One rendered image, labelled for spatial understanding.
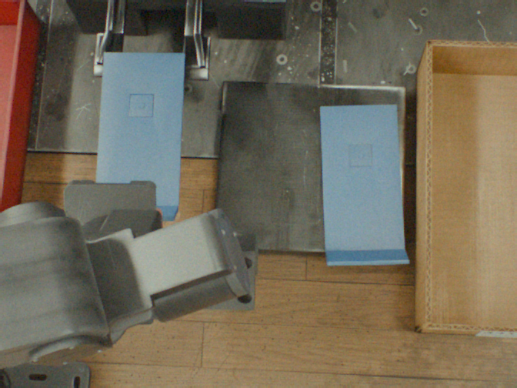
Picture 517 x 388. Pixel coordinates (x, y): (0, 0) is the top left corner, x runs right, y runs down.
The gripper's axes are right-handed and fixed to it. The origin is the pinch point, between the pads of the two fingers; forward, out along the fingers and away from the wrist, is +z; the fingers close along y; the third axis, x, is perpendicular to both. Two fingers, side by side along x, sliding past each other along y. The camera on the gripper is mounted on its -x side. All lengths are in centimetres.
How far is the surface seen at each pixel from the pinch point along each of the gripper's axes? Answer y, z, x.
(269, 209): -2.1, 8.3, -11.3
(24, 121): 4.8, 12.9, 11.6
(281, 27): 13.2, 16.3, -12.2
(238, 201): -1.5, 8.7, -8.5
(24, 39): 12.2, 14.1, 11.4
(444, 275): -7.6, 6.4, -27.0
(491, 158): 1.9, 12.1, -31.8
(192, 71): 10.3, 8.5, -4.5
